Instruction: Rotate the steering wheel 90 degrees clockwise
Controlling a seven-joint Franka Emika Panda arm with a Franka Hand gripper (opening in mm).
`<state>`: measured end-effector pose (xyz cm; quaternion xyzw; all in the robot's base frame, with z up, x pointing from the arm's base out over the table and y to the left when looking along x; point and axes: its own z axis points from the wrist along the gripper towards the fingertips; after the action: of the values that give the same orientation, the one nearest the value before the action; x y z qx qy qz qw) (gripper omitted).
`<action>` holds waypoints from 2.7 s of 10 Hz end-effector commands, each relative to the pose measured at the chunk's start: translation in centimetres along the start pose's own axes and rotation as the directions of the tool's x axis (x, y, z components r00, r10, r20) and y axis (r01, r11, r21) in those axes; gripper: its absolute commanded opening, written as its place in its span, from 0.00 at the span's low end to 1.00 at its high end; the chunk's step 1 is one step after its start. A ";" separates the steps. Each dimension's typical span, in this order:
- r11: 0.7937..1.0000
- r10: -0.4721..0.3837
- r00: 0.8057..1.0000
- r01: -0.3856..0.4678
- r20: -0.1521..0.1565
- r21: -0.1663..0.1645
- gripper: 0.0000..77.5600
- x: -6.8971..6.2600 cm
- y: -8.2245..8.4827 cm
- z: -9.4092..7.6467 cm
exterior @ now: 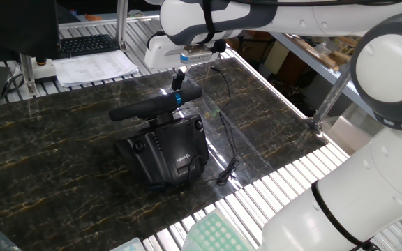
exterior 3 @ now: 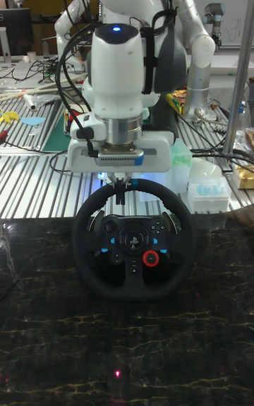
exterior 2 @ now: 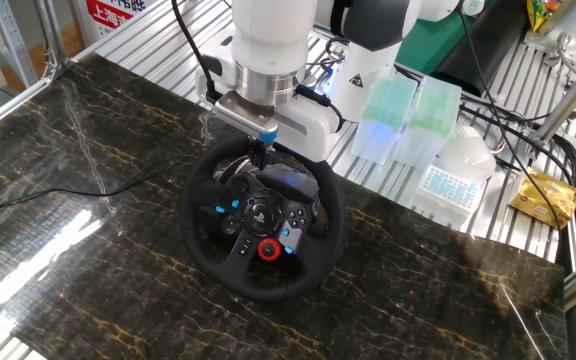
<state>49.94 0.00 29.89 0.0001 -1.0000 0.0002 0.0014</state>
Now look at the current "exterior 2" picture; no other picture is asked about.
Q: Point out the dark marble pattern sheet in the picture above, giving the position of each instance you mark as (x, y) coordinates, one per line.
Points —
(118, 300)

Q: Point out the yellow snack bag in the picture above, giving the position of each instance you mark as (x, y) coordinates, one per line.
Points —
(538, 12)

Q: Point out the green mat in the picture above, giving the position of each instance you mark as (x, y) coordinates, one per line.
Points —
(428, 45)

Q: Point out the black racing steering wheel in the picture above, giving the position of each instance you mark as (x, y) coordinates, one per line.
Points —
(193, 235)

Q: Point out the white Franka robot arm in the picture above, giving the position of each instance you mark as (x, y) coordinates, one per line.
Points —
(273, 30)

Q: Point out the small white round cap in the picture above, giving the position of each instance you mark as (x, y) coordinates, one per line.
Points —
(473, 6)

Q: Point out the white plastic dome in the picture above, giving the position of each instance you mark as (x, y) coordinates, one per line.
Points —
(468, 155)

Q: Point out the grey metal shelf rack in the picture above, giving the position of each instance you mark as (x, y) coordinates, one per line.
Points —
(13, 40)

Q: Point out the red white sign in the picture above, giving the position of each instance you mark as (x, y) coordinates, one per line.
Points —
(113, 12)

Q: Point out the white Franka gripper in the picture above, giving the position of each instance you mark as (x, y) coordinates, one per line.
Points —
(308, 127)

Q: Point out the silver metal apparatus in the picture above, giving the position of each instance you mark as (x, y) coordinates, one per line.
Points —
(575, 25)

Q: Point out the green pipette tip box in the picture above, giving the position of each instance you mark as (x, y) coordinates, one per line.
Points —
(433, 115)
(388, 107)

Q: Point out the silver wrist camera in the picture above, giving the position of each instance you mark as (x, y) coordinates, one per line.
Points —
(243, 112)

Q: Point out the black rolled mat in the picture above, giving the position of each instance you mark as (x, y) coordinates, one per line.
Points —
(488, 45)

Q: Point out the aluminium frame post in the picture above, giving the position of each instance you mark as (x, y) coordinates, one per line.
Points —
(53, 37)

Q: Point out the gold foil packet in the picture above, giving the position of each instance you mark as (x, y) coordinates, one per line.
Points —
(543, 197)

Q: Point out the aluminium post blue tag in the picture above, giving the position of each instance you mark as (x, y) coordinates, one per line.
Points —
(573, 92)

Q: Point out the white pipette tip rack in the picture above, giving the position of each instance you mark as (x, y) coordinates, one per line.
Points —
(445, 192)

